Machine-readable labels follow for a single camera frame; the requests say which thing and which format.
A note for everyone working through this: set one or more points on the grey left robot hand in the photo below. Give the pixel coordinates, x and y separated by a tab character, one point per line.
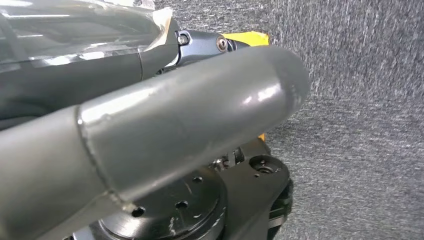
165	116

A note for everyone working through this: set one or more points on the yellow floor tape square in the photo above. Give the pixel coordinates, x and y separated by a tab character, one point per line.
251	38

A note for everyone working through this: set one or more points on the black left robot leg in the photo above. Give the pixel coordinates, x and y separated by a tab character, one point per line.
248	192

